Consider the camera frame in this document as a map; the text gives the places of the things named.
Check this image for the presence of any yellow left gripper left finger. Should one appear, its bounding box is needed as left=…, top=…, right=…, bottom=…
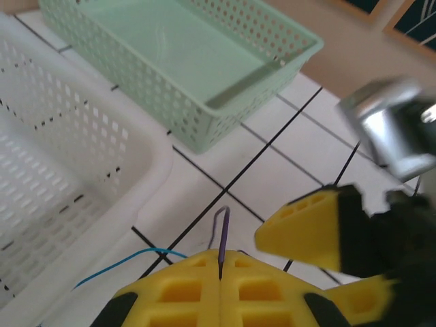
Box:
left=89, top=249, right=221, bottom=327

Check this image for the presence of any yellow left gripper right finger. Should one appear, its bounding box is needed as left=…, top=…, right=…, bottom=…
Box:
left=219, top=250, right=352, bottom=327

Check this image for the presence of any blue cable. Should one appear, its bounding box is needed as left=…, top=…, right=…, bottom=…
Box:
left=69, top=247, right=189, bottom=293

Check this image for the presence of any purple cable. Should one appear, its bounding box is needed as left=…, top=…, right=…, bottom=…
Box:
left=210, top=205, right=232, bottom=281

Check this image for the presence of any white plastic basket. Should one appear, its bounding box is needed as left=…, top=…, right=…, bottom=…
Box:
left=0, top=12, right=174, bottom=327

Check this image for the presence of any mint green plastic basket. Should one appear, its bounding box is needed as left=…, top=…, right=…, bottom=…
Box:
left=37, top=0, right=325, bottom=155

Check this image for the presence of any fern gold oval art panel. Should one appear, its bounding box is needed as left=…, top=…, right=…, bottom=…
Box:
left=325, top=0, right=388, bottom=23

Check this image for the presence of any leaf line art panel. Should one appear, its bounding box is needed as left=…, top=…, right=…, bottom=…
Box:
left=383, top=0, right=436, bottom=61

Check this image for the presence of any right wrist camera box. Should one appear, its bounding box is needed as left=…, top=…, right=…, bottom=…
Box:
left=335, top=77, right=436, bottom=181

